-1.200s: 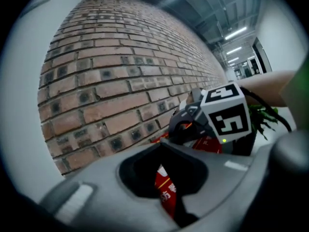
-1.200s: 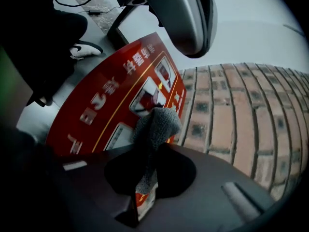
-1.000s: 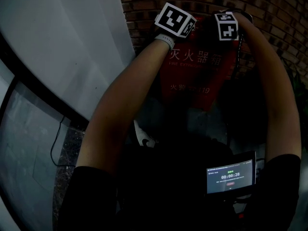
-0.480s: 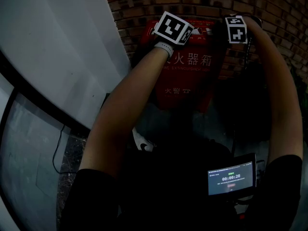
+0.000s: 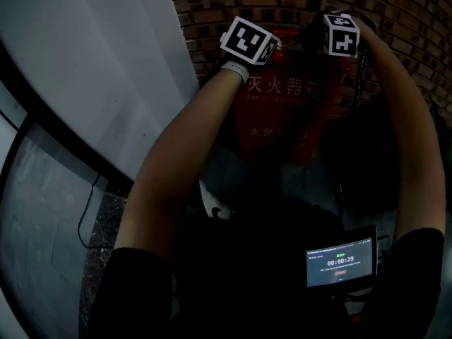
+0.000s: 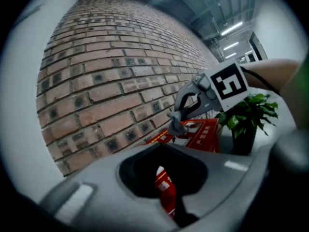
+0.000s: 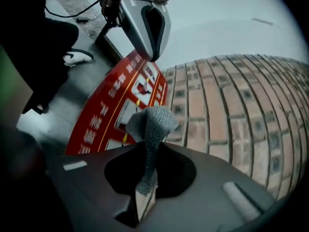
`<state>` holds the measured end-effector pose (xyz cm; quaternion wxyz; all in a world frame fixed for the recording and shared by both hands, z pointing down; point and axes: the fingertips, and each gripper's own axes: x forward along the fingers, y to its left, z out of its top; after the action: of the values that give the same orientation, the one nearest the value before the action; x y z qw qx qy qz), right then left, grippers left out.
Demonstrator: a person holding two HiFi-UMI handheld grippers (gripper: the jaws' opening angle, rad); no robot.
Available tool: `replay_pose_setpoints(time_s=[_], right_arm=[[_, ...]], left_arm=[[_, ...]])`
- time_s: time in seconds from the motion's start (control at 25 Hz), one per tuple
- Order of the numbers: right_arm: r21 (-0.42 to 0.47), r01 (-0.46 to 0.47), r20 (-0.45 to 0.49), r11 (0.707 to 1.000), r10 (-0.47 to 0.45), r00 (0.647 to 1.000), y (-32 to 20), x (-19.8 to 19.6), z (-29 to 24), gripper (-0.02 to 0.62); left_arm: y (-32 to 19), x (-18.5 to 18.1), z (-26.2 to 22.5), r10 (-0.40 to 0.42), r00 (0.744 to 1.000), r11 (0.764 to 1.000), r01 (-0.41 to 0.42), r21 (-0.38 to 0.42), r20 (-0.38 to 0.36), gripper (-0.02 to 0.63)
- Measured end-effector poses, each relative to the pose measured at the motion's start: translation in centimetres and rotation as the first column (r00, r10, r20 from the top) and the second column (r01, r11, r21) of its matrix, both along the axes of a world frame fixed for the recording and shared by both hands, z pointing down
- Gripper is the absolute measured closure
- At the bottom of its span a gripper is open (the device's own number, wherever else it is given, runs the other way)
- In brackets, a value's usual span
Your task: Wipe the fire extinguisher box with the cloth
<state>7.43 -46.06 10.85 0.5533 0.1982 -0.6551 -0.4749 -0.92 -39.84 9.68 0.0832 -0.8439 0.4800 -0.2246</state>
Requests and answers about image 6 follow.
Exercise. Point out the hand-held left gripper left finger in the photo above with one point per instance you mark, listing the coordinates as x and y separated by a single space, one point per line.
101 202

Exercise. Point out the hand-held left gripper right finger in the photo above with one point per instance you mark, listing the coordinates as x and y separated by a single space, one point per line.
229 178

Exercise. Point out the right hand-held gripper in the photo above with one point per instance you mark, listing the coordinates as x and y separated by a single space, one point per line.
229 83

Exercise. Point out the grey wiping cloth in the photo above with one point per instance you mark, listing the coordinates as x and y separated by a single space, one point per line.
176 127

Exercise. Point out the red fire extinguisher box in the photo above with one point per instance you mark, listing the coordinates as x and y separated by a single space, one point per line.
202 136

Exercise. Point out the person's right forearm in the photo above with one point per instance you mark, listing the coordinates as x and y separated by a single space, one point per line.
272 74

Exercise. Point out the black plant pot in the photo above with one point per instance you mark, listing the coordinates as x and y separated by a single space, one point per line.
243 141

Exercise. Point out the green potted plant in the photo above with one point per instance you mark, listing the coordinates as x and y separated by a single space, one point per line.
246 112

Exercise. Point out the long ceiling light strip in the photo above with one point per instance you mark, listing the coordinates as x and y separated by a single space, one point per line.
231 28
230 55
231 46

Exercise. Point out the grey wall sign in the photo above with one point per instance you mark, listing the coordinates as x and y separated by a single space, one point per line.
31 13

